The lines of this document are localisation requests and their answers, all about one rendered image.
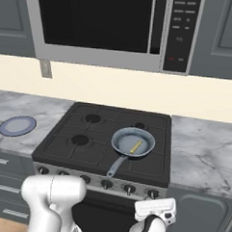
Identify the blue round plate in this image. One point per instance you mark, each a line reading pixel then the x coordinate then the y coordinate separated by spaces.
pixel 17 126

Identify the grey lower cupboard door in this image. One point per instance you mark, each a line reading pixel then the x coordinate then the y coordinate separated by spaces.
pixel 199 218

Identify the blue frying pan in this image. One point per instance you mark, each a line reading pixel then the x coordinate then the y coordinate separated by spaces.
pixel 132 143

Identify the black gas stove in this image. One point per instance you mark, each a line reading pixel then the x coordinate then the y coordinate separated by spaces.
pixel 87 142

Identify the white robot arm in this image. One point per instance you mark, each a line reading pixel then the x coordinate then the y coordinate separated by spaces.
pixel 52 198

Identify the grey upper cupboard door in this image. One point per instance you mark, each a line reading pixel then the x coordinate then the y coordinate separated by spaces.
pixel 12 19
pixel 222 33

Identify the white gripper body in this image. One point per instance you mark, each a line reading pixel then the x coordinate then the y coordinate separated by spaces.
pixel 153 207

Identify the black stove knob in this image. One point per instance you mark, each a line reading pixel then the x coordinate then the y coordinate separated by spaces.
pixel 153 194
pixel 43 170
pixel 106 184
pixel 129 188
pixel 63 173
pixel 85 179

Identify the grey wall outlet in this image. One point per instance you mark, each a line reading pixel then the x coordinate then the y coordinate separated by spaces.
pixel 45 69

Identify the silver black microwave oven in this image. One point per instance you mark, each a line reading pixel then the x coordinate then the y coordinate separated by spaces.
pixel 98 54

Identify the yellow butter stick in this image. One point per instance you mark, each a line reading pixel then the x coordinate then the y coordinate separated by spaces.
pixel 136 147

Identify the grey cupboard door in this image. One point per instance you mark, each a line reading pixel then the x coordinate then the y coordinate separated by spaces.
pixel 199 218
pixel 12 19
pixel 222 33

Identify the black oven door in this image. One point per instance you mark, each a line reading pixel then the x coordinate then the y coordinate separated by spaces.
pixel 106 217

